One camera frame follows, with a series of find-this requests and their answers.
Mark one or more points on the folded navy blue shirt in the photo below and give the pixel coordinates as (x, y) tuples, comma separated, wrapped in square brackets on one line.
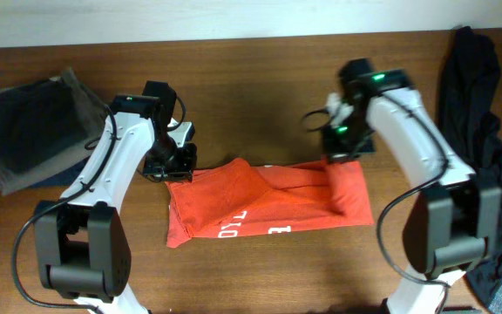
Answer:
[(65, 178)]

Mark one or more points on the folded light grey shirt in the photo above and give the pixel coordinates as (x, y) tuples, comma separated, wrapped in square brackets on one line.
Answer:
[(91, 113)]

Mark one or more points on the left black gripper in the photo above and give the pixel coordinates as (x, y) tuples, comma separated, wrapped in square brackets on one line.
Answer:
[(184, 168)]

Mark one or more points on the orange printed t-shirt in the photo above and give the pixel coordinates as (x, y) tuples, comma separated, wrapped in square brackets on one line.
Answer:
[(238, 200)]

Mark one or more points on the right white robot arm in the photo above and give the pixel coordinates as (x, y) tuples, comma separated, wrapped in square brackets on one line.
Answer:
[(452, 227)]

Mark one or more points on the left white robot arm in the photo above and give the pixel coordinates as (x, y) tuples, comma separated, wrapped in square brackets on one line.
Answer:
[(82, 250)]

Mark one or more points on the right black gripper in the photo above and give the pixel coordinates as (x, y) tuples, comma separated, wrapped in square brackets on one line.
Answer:
[(335, 153)]

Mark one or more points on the black garment on table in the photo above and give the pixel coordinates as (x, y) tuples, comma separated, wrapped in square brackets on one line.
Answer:
[(469, 80)]

